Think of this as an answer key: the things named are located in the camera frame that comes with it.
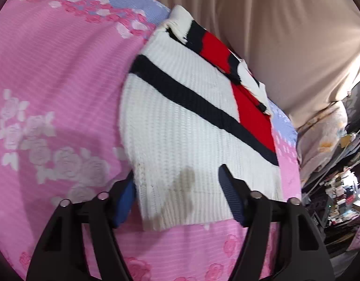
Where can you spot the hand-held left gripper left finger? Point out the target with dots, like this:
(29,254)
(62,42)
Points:
(124,202)

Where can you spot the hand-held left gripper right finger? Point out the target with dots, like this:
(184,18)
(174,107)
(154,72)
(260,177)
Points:
(231,196)

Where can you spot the white knit sweater black stripe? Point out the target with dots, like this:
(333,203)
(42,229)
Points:
(174,140)

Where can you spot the pile of assorted clutter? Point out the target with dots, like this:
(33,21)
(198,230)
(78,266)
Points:
(343,187)

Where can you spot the pink floral blanket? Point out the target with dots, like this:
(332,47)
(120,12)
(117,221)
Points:
(65,64)

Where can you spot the beige curtain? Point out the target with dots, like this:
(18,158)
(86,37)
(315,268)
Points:
(285,35)

